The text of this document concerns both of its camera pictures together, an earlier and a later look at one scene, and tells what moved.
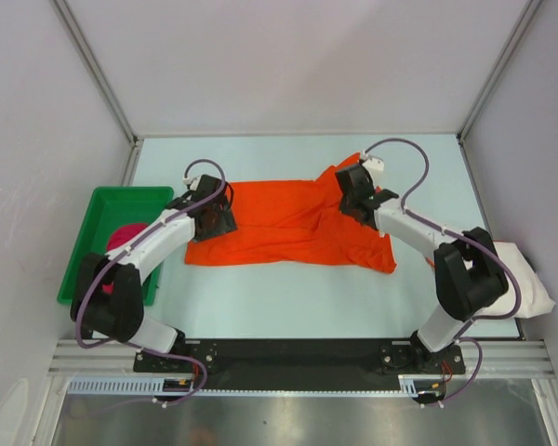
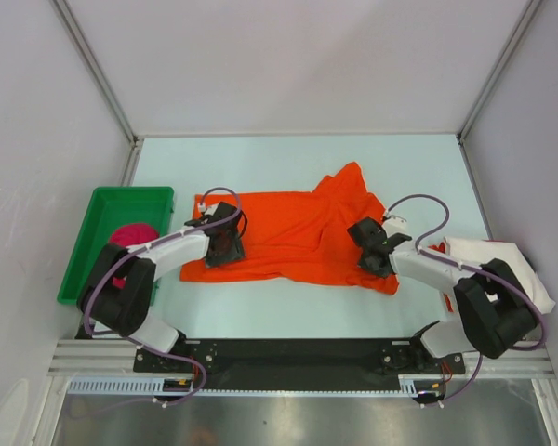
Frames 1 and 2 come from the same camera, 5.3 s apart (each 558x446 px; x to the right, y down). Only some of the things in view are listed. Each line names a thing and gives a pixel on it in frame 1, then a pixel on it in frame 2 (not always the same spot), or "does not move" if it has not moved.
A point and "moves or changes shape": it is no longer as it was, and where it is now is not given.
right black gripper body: [344, 205] → [365, 266]
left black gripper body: [223, 221] → [232, 251]
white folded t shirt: [534, 297] does not move
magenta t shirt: [119, 235] does not move
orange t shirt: [295, 223] moves or changes shape
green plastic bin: [112, 206] does not move
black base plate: [301, 363] does not move
